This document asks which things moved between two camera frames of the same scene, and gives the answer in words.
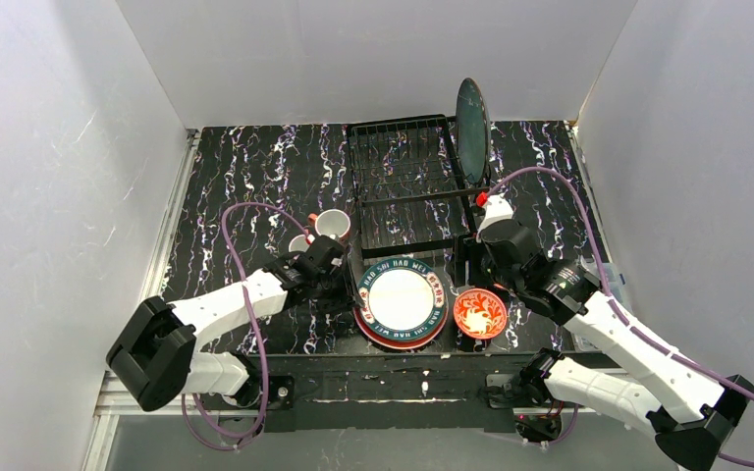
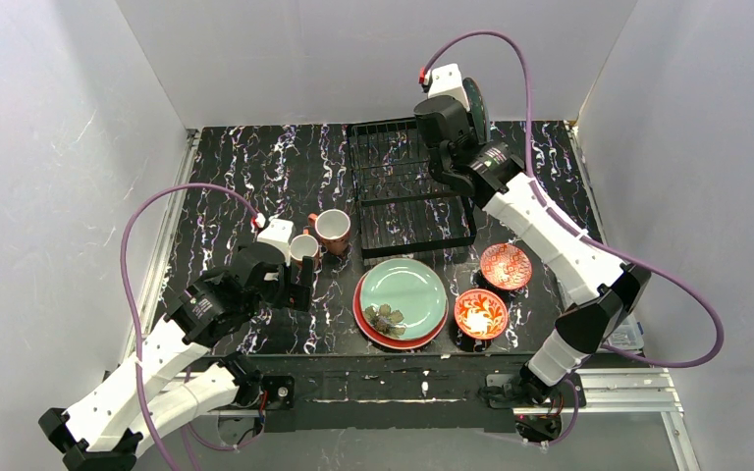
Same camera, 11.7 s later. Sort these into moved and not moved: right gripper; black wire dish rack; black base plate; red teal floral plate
Moved: right gripper
Not moved: black wire dish rack; red teal floral plate; black base plate
